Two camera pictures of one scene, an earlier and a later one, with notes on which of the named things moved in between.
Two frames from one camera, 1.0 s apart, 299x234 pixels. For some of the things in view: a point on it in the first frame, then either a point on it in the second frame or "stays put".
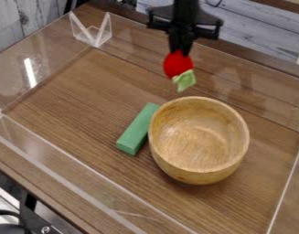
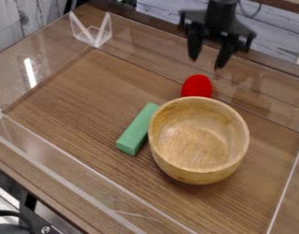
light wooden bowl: x=198 y=135 stays put
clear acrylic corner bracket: x=92 y=34 stays put
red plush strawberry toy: x=178 y=66 to x=197 y=86
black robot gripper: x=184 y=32 to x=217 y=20
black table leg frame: x=33 y=222 stays put
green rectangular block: x=136 y=135 stays put
